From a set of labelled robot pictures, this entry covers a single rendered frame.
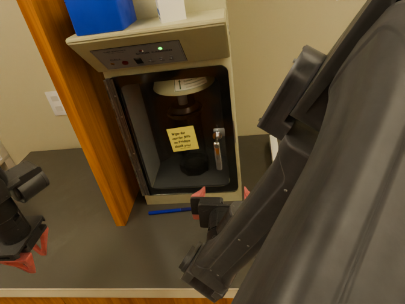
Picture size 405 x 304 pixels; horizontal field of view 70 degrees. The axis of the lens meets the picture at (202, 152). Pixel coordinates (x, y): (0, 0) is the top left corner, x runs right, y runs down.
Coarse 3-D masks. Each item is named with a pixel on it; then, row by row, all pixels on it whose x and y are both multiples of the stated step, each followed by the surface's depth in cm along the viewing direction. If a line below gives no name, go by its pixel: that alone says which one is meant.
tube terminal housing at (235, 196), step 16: (144, 0) 63; (192, 0) 62; (208, 0) 62; (224, 0) 62; (144, 16) 65; (176, 64) 70; (192, 64) 70; (208, 64) 70; (224, 64) 69; (240, 176) 97; (224, 192) 93; (240, 192) 92
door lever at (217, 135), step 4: (216, 132) 78; (216, 136) 78; (220, 136) 79; (216, 140) 76; (216, 144) 75; (216, 148) 76; (220, 148) 77; (216, 152) 76; (220, 152) 77; (216, 156) 77; (220, 156) 77; (216, 160) 78; (220, 160) 78; (216, 164) 79; (220, 164) 78; (220, 168) 79
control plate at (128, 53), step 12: (108, 48) 60; (120, 48) 60; (132, 48) 60; (144, 48) 60; (156, 48) 61; (168, 48) 61; (180, 48) 61; (108, 60) 65; (120, 60) 65; (132, 60) 65; (144, 60) 65; (156, 60) 65; (168, 60) 66; (180, 60) 66
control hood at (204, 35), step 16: (192, 16) 59; (208, 16) 56; (224, 16) 56; (112, 32) 57; (128, 32) 56; (144, 32) 55; (160, 32) 55; (176, 32) 55; (192, 32) 56; (208, 32) 56; (224, 32) 56; (80, 48) 60; (96, 48) 60; (192, 48) 61; (208, 48) 62; (224, 48) 62; (96, 64) 66; (160, 64) 67
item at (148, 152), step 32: (128, 96) 75; (160, 96) 74; (192, 96) 73; (224, 96) 72; (128, 128) 80; (160, 128) 80; (224, 128) 78; (160, 160) 86; (192, 160) 85; (224, 160) 84; (160, 192) 93; (192, 192) 92
